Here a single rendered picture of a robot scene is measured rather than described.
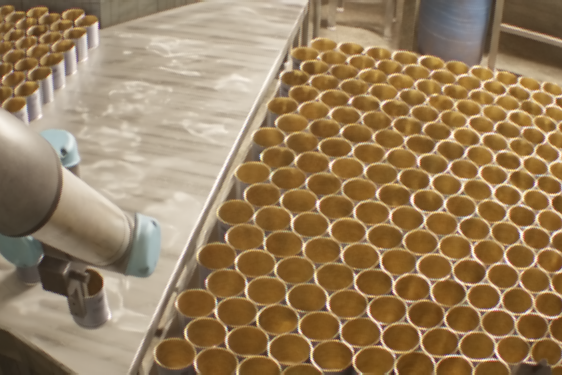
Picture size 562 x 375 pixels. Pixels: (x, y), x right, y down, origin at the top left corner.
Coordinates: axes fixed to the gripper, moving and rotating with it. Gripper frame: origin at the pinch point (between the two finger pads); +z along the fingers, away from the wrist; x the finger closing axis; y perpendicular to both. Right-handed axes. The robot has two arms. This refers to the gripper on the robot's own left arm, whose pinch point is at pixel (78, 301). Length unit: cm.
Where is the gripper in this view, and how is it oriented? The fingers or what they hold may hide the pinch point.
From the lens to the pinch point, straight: 129.2
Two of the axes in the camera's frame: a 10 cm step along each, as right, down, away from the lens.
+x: 2.5, -6.0, 7.6
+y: 9.7, 1.8, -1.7
